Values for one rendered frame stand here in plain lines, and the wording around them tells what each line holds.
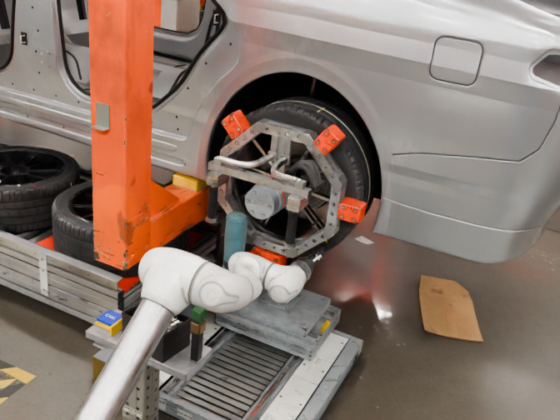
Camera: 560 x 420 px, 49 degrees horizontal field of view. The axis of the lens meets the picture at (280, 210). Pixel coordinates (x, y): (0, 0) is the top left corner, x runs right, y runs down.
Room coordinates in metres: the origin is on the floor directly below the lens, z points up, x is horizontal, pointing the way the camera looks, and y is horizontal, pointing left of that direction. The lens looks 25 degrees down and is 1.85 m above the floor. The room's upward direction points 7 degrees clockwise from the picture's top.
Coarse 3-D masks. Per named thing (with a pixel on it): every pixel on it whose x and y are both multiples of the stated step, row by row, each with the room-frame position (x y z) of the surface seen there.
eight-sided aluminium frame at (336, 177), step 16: (256, 128) 2.34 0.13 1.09; (272, 128) 2.31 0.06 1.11; (288, 128) 2.29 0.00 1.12; (304, 128) 2.32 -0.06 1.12; (240, 144) 2.36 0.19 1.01; (320, 160) 2.23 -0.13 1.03; (336, 176) 2.20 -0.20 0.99; (224, 192) 2.39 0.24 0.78; (336, 192) 2.24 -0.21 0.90; (224, 208) 2.38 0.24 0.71; (240, 208) 2.41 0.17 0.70; (336, 208) 2.19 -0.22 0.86; (336, 224) 2.20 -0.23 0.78; (256, 240) 2.32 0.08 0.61; (272, 240) 2.33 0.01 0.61; (304, 240) 2.25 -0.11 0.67; (320, 240) 2.21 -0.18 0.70; (288, 256) 2.25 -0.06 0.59
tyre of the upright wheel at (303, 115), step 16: (256, 112) 2.44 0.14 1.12; (272, 112) 2.40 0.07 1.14; (288, 112) 2.38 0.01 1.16; (304, 112) 2.36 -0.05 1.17; (320, 112) 2.40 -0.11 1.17; (336, 112) 2.47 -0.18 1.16; (320, 128) 2.32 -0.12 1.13; (352, 128) 2.43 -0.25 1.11; (224, 144) 2.49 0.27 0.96; (352, 144) 2.33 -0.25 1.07; (368, 144) 2.46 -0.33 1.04; (336, 160) 2.29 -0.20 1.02; (352, 160) 2.27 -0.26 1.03; (368, 160) 2.39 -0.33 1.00; (352, 176) 2.26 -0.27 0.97; (368, 176) 2.35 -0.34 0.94; (352, 192) 2.26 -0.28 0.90; (368, 192) 2.34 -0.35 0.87; (368, 208) 2.42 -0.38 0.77; (352, 224) 2.25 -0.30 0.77; (336, 240) 2.27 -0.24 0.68; (304, 256) 2.32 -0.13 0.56
